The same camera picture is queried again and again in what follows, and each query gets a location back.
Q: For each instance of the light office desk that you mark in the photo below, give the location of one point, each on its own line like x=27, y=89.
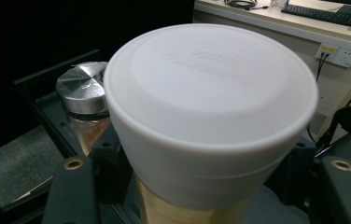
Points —
x=257, y=20

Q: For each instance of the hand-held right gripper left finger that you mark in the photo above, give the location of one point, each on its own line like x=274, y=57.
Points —
x=74, y=193

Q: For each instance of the glass jar with white lid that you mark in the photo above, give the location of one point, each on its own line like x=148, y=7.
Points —
x=207, y=102

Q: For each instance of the black metal shelf rack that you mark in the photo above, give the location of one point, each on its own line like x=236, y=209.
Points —
x=50, y=116

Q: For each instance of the black keyboard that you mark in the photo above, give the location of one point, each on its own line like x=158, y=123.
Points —
x=326, y=14

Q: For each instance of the white wall socket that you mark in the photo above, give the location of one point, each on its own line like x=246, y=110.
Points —
x=340, y=55

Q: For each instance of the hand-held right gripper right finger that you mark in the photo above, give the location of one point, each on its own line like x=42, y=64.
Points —
x=344, y=193

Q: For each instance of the black curtain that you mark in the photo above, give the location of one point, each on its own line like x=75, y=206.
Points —
x=55, y=31

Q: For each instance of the glass jar with silver lid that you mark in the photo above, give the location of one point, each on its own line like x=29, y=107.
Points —
x=81, y=90

